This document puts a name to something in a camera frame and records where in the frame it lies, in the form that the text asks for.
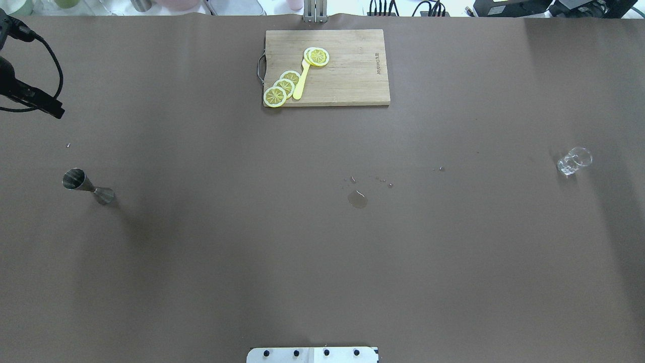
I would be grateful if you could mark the lemon slice middle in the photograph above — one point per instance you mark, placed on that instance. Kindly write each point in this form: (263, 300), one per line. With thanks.
(287, 85)

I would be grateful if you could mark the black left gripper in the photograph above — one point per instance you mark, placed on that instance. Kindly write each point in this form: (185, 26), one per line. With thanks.
(31, 95)

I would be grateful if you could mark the lemon slice on spoon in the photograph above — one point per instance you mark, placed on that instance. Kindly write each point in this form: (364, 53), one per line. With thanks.
(316, 56)

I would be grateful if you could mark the yellow plastic spoon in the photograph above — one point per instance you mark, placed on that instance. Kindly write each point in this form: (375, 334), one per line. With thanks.
(299, 88)

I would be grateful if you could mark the bamboo cutting board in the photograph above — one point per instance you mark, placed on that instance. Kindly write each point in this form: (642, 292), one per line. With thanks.
(356, 75)

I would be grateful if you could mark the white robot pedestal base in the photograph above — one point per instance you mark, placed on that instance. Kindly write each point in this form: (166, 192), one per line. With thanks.
(314, 354)

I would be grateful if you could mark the black usb hub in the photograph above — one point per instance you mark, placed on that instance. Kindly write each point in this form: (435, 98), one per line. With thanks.
(404, 8)

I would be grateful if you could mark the steel jigger measuring cup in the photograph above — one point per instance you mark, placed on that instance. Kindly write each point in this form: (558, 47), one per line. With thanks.
(76, 179)

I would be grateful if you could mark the lemon slice near spoon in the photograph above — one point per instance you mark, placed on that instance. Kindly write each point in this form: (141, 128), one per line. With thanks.
(291, 75)

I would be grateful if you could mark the aluminium frame post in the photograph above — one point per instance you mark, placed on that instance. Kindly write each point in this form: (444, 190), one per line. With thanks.
(315, 11)

